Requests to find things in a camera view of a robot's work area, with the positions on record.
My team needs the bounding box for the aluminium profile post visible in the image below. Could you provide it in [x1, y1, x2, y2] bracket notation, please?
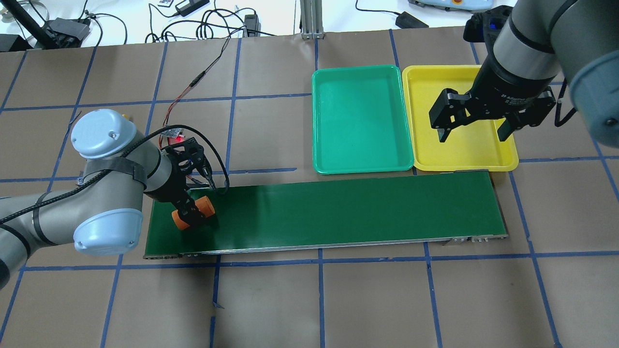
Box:
[300, 0, 324, 41]

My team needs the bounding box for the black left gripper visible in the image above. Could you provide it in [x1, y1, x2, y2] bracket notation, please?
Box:
[164, 137, 208, 228]

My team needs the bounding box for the black power adapter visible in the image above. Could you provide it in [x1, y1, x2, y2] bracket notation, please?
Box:
[395, 12, 429, 29]

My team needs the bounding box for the small controller board red LED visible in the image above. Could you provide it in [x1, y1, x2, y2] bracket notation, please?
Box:
[161, 128, 184, 142]

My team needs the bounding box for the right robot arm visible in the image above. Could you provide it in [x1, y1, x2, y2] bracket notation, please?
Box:
[429, 0, 619, 148]

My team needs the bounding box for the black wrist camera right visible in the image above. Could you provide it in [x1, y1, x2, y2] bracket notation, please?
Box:
[463, 6, 513, 45]

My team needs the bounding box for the yellow plastic tray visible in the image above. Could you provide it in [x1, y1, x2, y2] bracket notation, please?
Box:
[402, 65, 519, 172]

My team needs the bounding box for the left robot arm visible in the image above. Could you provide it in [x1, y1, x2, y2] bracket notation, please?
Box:
[0, 109, 215, 287]

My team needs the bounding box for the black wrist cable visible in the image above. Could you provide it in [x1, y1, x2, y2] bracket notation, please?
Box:
[121, 125, 230, 196]

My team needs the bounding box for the orange cylinder with 4680 print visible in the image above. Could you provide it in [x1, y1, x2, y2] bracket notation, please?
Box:
[172, 196, 215, 231]

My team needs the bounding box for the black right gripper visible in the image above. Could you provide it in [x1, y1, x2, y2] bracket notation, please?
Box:
[429, 65, 557, 143]

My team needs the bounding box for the green conveyor belt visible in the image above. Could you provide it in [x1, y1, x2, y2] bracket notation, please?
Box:
[143, 171, 508, 260]

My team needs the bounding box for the green plastic tray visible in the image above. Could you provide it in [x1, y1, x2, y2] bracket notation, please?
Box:
[312, 65, 414, 175]

